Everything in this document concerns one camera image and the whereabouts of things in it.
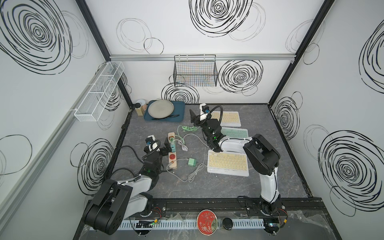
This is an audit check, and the grey round plate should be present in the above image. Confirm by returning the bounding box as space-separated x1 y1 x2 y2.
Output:
148 100 175 118

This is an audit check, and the black wire wall basket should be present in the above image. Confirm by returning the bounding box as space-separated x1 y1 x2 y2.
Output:
173 54 219 87

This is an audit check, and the white charging cable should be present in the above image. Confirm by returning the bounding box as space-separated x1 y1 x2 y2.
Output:
166 133 209 183

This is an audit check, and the green wireless keyboard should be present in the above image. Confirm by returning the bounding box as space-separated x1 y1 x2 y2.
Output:
221 127 249 139

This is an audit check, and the teal tray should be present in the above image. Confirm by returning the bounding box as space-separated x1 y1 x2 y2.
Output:
144 100 185 123

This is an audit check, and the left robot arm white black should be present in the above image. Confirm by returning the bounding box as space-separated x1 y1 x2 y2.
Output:
77 135 172 235

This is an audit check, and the green charging cable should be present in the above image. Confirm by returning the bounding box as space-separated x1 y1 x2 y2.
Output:
176 124 202 145

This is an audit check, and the beige power strip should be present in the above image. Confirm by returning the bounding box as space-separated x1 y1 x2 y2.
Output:
168 132 177 170

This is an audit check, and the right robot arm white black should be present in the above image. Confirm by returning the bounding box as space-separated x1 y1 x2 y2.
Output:
190 104 281 216

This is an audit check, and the yellow wireless keyboard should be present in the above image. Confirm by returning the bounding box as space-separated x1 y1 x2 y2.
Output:
220 111 241 127
207 150 249 177

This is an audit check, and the black round knob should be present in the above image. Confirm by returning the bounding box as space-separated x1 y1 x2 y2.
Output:
222 218 234 231

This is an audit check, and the red round emergency button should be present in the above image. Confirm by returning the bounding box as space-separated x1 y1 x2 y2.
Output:
197 210 219 236

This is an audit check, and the teal usb charger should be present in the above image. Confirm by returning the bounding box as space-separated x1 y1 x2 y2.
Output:
170 142 176 153

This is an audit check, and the white slotted cable duct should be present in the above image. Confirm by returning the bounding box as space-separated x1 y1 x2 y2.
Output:
118 219 265 231

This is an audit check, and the black power strip cord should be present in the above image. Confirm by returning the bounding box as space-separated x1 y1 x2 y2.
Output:
107 145 145 181

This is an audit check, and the black knife on tray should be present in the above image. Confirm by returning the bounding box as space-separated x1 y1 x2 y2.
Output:
151 114 180 121

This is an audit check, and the white wire wall shelf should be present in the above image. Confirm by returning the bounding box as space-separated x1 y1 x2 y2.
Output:
74 62 125 122

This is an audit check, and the green usb charger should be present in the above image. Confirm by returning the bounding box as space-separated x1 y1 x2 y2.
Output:
188 158 197 167

